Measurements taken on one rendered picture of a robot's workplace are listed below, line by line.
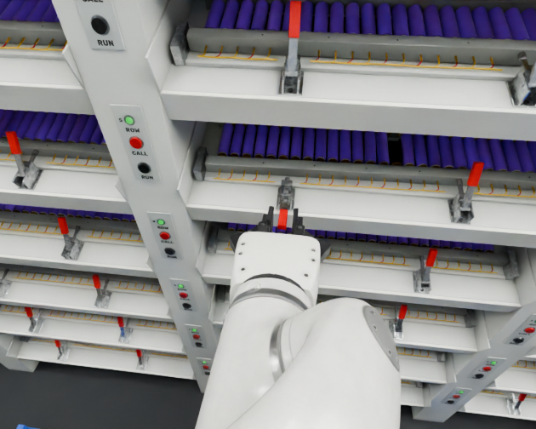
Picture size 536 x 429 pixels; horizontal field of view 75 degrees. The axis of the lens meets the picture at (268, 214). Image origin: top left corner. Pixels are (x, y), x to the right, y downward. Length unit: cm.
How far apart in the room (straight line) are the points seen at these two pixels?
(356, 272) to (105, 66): 54
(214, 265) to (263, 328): 44
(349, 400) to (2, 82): 53
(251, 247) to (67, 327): 88
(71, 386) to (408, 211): 126
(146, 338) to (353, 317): 91
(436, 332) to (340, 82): 64
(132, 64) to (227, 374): 35
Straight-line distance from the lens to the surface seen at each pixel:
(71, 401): 148
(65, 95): 54
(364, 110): 45
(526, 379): 121
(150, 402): 138
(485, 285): 80
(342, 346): 21
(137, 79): 47
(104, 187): 65
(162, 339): 109
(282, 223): 49
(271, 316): 31
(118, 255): 79
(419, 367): 110
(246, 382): 27
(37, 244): 89
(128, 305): 95
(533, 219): 67
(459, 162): 65
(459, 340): 95
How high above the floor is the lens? 127
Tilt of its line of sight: 45 degrees down
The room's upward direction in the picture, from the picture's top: straight up
